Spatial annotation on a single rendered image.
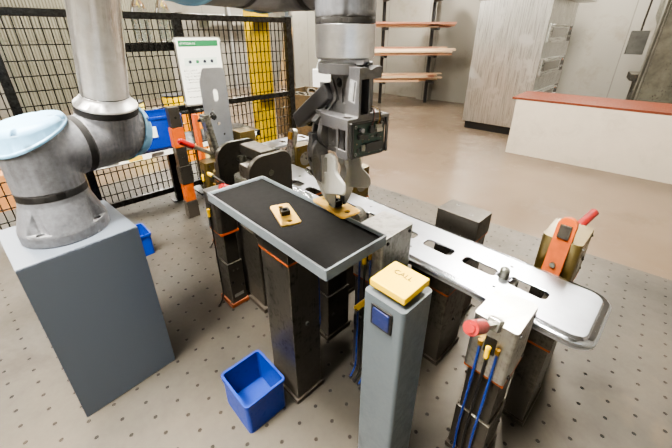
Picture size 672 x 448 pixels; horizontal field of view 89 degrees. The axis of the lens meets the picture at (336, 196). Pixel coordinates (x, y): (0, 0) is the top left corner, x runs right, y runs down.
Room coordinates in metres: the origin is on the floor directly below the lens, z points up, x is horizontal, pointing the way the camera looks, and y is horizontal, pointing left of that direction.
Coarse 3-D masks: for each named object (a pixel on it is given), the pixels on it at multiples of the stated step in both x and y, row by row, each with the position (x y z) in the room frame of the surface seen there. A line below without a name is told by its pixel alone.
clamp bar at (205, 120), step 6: (204, 114) 1.20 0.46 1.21; (210, 114) 1.21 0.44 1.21; (198, 120) 1.17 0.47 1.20; (204, 120) 1.17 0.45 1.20; (210, 120) 1.18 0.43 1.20; (204, 126) 1.18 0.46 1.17; (210, 126) 1.18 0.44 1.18; (204, 132) 1.20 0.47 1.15; (210, 132) 1.18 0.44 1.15; (210, 138) 1.17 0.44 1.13; (210, 144) 1.19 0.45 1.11; (216, 144) 1.19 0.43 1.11; (210, 150) 1.20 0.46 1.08; (216, 150) 1.18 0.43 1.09
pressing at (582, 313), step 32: (352, 192) 1.02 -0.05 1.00; (416, 224) 0.80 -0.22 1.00; (416, 256) 0.66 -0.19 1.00; (448, 256) 0.66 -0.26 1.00; (480, 256) 0.66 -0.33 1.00; (480, 288) 0.55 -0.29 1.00; (512, 288) 0.55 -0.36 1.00; (544, 288) 0.55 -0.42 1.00; (576, 288) 0.55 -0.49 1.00; (544, 320) 0.46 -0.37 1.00; (576, 320) 0.46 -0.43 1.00
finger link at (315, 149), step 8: (312, 136) 0.46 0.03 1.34; (312, 144) 0.46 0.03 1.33; (320, 144) 0.46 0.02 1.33; (312, 152) 0.46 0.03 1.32; (320, 152) 0.46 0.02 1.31; (312, 160) 0.46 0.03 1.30; (320, 160) 0.46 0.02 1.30; (312, 168) 0.47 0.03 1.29; (320, 168) 0.46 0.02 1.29; (320, 176) 0.46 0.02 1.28
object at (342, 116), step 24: (336, 72) 0.44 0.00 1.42; (360, 72) 0.42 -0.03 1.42; (336, 96) 0.46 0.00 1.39; (360, 96) 0.42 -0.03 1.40; (312, 120) 0.47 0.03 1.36; (336, 120) 0.43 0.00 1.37; (360, 120) 0.43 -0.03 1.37; (384, 120) 0.45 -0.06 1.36; (336, 144) 0.43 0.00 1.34; (360, 144) 0.43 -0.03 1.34; (384, 144) 0.45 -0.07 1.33
